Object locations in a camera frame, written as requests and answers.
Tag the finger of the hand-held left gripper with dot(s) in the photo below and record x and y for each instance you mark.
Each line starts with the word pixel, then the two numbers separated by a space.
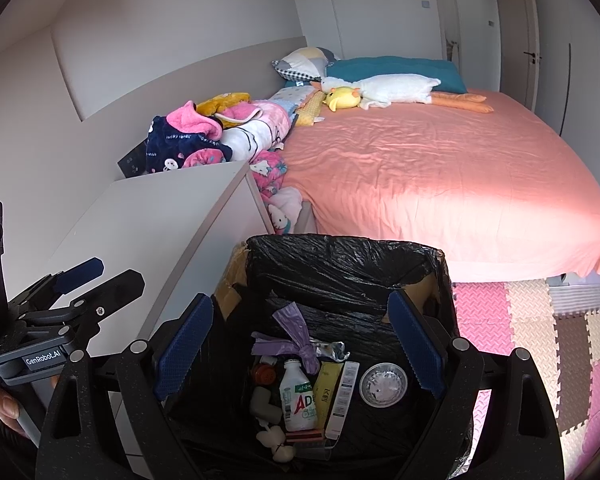
pixel 115 287
pixel 80 269

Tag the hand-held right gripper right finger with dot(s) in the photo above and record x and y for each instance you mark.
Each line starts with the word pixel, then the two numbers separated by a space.
pixel 420 345

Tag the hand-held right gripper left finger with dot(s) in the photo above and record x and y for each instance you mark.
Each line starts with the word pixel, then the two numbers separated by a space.
pixel 185 345

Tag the gold foil cup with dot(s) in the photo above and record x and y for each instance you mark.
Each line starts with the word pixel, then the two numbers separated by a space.
pixel 382 385

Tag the cardboard box bin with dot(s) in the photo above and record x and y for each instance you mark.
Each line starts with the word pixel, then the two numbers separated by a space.
pixel 227 295

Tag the orange round cap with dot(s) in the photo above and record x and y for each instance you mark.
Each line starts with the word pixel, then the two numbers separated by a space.
pixel 263 374

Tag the long white carton box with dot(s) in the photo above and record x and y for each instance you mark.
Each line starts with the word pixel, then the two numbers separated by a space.
pixel 345 390

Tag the silver foil snack wrapper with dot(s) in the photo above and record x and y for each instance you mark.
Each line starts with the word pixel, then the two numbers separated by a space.
pixel 330 350

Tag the yellow paper packet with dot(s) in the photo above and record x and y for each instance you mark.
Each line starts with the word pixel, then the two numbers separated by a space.
pixel 327 390

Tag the black bin bag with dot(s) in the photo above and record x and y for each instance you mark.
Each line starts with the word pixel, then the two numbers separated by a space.
pixel 340 280

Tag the purple cloth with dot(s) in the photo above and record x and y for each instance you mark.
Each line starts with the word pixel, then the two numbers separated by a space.
pixel 292 322

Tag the white plastic drink bottle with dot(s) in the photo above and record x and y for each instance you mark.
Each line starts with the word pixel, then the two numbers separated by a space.
pixel 297 400

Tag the person's left hand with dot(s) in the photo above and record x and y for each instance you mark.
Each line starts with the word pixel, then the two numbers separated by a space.
pixel 5 405

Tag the grey desk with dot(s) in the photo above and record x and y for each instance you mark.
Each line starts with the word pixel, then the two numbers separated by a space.
pixel 155 220

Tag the foam puzzle floor mat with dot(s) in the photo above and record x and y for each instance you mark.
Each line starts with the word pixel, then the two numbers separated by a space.
pixel 530 340

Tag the navy printed pajamas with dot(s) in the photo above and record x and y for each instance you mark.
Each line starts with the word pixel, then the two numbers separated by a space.
pixel 165 150

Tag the white cat plush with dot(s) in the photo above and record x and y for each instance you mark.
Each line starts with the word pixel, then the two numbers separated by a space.
pixel 285 212

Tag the bed with pink sheet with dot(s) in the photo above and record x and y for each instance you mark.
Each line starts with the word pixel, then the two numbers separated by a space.
pixel 430 170

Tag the pink fleece cloth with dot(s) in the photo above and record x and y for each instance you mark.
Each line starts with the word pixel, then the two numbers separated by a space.
pixel 190 117

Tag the pink cat print pajamas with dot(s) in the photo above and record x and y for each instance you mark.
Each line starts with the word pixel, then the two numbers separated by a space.
pixel 270 172

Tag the pink white printed blanket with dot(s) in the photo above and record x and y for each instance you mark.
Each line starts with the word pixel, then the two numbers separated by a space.
pixel 250 135

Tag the mustard yellow plush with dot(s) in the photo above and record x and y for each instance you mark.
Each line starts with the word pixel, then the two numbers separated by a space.
pixel 225 101

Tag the beige headboard panel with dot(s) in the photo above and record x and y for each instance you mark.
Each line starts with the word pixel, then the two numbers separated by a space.
pixel 180 75

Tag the yellow duck plush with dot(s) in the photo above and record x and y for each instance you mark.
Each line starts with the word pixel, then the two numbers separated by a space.
pixel 342 99

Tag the white goose plush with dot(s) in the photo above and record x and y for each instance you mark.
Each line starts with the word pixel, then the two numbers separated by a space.
pixel 395 87

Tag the pale patterned pillow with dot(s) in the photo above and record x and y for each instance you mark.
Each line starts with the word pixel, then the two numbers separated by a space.
pixel 292 96

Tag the yellow patterned pillow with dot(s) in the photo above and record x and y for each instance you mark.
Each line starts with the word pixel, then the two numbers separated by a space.
pixel 307 107

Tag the teal pillow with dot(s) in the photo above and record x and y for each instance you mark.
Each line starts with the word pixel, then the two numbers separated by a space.
pixel 400 67

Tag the patchwork pillow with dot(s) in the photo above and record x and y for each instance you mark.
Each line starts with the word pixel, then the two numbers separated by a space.
pixel 305 62

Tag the white room door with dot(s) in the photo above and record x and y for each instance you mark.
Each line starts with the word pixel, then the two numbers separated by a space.
pixel 472 20

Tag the black wall socket panel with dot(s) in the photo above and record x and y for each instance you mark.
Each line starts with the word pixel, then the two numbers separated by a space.
pixel 134 160

